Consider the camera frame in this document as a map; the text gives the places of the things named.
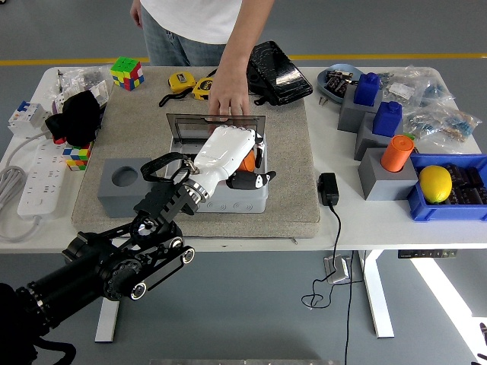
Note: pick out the person's right hand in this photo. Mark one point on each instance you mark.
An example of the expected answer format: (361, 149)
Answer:
(136, 12)

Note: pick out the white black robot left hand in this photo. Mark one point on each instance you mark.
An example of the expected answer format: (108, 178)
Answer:
(222, 152)

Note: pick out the person's left hand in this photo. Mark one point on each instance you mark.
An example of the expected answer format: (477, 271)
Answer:
(230, 95)

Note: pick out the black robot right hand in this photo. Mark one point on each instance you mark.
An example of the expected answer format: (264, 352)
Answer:
(482, 332)

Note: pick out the orange cylinder battery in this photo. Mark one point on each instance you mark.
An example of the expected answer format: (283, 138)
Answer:
(397, 154)
(249, 162)

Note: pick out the smoked transparent box lid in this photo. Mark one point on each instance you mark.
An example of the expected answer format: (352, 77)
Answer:
(182, 125)

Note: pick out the person's left forearm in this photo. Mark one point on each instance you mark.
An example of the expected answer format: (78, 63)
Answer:
(247, 34)

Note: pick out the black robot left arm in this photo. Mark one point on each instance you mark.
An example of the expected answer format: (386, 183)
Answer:
(114, 266)

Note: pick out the grey plastic junction box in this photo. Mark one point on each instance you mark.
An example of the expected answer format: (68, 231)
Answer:
(243, 203)

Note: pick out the blue square battery block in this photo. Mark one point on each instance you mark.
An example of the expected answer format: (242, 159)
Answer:
(387, 119)
(367, 89)

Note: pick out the silver metal box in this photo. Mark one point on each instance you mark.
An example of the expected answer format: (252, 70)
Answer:
(336, 270)

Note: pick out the person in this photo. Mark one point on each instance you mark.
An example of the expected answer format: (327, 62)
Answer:
(190, 23)

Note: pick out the glossy black pouch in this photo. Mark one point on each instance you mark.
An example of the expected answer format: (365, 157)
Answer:
(283, 76)

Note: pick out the green-topped puzzle cube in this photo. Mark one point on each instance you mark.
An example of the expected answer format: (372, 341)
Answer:
(127, 72)

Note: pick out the grey-brown mat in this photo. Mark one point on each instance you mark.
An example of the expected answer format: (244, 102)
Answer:
(289, 159)

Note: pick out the clear bag of small parts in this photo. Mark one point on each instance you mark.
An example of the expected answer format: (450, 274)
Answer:
(91, 78)

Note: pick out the small metal screws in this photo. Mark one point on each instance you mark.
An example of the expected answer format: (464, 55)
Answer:
(323, 100)

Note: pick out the light blue dish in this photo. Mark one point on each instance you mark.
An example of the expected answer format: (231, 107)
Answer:
(323, 85)

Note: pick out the black table control panel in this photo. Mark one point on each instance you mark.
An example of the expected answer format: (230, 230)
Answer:
(426, 254)

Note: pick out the dark components in dish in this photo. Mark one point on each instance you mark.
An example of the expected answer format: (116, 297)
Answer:
(336, 83)

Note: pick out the white table leg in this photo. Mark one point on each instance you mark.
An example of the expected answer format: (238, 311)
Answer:
(108, 323)
(376, 296)

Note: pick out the black power adapter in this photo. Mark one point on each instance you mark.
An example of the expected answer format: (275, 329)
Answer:
(328, 188)

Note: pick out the grey block with round hole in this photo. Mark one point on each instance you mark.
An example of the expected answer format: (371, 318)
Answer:
(114, 197)

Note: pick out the black cloth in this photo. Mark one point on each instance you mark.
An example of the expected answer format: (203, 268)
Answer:
(78, 116)

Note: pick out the grey holder block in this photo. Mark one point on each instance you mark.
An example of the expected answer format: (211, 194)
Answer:
(367, 144)
(348, 116)
(384, 186)

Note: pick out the blue plastic bin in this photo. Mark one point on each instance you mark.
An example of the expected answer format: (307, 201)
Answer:
(437, 213)

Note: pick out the white-topped puzzle cube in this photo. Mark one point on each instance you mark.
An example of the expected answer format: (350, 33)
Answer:
(78, 157)

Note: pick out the white blue circuit breaker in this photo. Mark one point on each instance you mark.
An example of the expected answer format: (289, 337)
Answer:
(26, 118)

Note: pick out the dark capacitors pile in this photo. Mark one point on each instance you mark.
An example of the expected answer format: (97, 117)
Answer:
(468, 178)

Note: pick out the yellow lemon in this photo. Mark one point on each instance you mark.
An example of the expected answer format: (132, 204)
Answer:
(435, 183)

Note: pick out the clear bag white label parts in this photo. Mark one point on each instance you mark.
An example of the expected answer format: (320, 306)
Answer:
(401, 91)

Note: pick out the white power strip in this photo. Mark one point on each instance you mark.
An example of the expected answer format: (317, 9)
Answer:
(42, 182)

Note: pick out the small green object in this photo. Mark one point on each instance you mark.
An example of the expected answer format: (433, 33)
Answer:
(409, 136)

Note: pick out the clear bag blue parts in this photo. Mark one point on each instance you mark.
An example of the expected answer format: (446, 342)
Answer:
(437, 95)

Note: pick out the clear bag mixed resistors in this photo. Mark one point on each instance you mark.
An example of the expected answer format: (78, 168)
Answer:
(445, 125)

